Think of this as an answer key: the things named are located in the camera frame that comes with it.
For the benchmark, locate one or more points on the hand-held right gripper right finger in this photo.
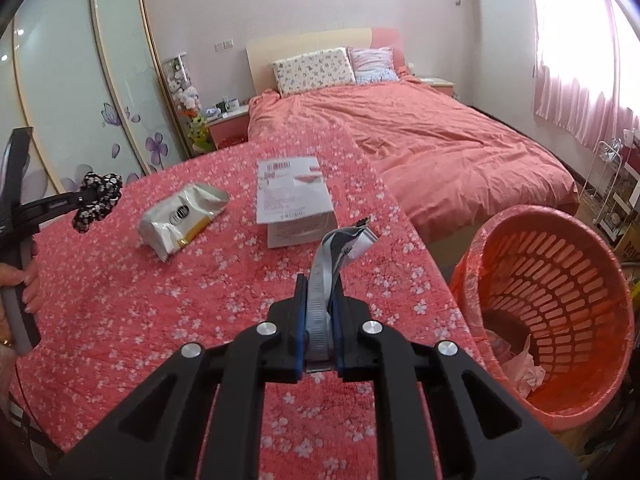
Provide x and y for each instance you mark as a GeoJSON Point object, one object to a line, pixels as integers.
{"type": "Point", "coordinates": [336, 330]}

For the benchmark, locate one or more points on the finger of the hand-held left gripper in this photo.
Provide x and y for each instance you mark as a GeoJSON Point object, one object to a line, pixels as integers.
{"type": "Point", "coordinates": [50, 207]}

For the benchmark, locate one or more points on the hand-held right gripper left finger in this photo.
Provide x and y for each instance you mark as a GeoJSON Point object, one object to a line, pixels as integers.
{"type": "Point", "coordinates": [300, 320]}

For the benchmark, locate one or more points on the black floral scrunchie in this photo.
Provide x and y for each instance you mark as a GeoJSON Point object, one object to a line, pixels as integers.
{"type": "Point", "coordinates": [100, 205]}

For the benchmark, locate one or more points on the grey silver wrapper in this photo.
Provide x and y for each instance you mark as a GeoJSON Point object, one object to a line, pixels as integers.
{"type": "Point", "coordinates": [325, 270]}

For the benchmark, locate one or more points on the orange plastic basket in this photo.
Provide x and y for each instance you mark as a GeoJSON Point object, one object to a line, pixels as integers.
{"type": "Point", "coordinates": [575, 260]}

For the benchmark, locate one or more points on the person's left hand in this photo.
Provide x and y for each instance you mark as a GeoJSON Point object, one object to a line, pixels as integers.
{"type": "Point", "coordinates": [31, 295]}

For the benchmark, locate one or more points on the floral sliding door wardrobe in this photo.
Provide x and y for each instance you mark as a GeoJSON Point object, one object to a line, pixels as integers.
{"type": "Point", "coordinates": [65, 85]}

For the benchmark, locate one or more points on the white cardboard box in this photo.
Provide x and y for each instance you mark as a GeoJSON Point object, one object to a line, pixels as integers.
{"type": "Point", "coordinates": [290, 195]}

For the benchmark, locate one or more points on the silver foil bag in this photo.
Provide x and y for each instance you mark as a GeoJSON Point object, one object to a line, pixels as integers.
{"type": "Point", "coordinates": [175, 220]}

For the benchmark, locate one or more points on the green plush toy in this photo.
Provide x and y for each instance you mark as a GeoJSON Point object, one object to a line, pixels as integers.
{"type": "Point", "coordinates": [199, 130]}

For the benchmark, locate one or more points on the glass case with plush toys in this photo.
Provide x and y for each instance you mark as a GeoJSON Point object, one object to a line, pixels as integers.
{"type": "Point", "coordinates": [180, 85]}

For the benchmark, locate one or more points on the pink nightstand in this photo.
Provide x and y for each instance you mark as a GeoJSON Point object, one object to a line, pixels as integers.
{"type": "Point", "coordinates": [227, 130]}

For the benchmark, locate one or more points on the bed with red quilt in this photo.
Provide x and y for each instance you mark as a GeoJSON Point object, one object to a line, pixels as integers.
{"type": "Point", "coordinates": [425, 135]}

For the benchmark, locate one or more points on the floral cream pillow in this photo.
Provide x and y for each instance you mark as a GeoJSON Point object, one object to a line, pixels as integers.
{"type": "Point", "coordinates": [312, 71]}

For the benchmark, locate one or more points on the pink striped pillow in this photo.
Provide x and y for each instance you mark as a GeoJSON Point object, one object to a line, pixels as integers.
{"type": "Point", "coordinates": [372, 65]}

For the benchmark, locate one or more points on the beige nightstand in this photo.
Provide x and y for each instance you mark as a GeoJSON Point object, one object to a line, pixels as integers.
{"type": "Point", "coordinates": [440, 82]}

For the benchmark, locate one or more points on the beige pink headboard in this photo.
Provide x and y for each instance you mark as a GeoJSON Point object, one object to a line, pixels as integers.
{"type": "Point", "coordinates": [300, 42]}

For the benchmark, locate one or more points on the pink curtain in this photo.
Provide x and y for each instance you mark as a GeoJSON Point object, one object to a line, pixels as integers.
{"type": "Point", "coordinates": [575, 100]}

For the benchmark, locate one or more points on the white wall socket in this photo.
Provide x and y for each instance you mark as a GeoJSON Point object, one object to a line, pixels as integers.
{"type": "Point", "coordinates": [224, 45]}

